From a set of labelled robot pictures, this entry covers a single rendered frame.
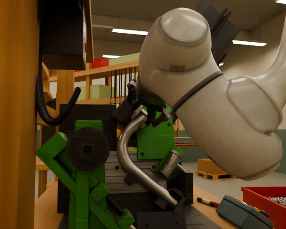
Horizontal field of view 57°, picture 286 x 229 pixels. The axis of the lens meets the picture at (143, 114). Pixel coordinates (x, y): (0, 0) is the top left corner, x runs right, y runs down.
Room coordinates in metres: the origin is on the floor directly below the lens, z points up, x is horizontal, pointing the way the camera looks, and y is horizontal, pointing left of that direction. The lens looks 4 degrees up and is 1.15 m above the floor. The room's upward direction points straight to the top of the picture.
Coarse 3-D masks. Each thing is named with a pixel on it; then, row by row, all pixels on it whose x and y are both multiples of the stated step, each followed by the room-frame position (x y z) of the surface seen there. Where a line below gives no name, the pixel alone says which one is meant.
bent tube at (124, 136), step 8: (144, 112) 0.76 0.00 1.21; (136, 120) 0.76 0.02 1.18; (128, 128) 0.75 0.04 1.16; (136, 128) 0.76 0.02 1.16; (120, 136) 0.75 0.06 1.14; (128, 136) 0.75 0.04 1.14; (120, 144) 0.74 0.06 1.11; (120, 152) 0.73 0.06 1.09; (120, 160) 0.73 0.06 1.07; (128, 160) 0.73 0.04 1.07; (128, 168) 0.72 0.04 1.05; (136, 168) 0.73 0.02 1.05; (136, 176) 0.72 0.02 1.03; (144, 176) 0.72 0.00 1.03; (144, 184) 0.72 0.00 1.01; (152, 184) 0.72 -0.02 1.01; (152, 192) 0.73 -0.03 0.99; (160, 192) 0.72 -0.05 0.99; (168, 192) 0.73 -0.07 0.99; (168, 200) 0.72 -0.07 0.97; (176, 200) 0.72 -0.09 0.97
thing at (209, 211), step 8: (200, 192) 1.12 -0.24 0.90; (216, 200) 0.99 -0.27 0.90; (200, 208) 0.89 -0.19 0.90; (208, 208) 0.89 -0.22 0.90; (216, 208) 0.89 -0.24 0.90; (208, 216) 0.80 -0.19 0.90; (216, 216) 0.80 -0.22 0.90; (216, 224) 0.74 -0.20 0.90; (224, 224) 0.73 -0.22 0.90; (232, 224) 0.73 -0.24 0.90
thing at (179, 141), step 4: (132, 140) 0.90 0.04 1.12; (136, 140) 0.91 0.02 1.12; (176, 140) 0.93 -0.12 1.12; (180, 140) 0.93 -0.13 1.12; (184, 140) 0.94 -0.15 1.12; (188, 140) 0.94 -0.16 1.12; (192, 140) 0.94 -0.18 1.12; (128, 144) 0.90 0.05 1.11; (132, 144) 0.90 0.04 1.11; (136, 144) 0.91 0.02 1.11; (176, 144) 0.93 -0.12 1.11; (180, 144) 0.93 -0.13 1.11; (184, 144) 0.94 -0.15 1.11; (188, 144) 0.94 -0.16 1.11; (192, 144) 0.94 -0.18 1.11; (196, 144) 0.94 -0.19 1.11
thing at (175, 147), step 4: (172, 148) 0.79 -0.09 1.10; (176, 148) 0.79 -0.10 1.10; (168, 152) 0.79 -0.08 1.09; (180, 152) 0.79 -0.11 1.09; (164, 160) 0.78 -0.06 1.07; (160, 164) 0.77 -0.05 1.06; (176, 164) 0.78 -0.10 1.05; (156, 168) 0.77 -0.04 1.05; (156, 172) 0.77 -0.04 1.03; (160, 176) 0.77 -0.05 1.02
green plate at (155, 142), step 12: (144, 108) 0.81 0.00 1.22; (168, 108) 0.83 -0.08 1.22; (168, 120) 0.81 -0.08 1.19; (144, 132) 0.79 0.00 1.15; (156, 132) 0.80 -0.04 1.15; (168, 132) 0.80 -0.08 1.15; (144, 144) 0.78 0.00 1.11; (156, 144) 0.79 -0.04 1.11; (168, 144) 0.79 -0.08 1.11; (144, 156) 0.77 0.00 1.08; (156, 156) 0.78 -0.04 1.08
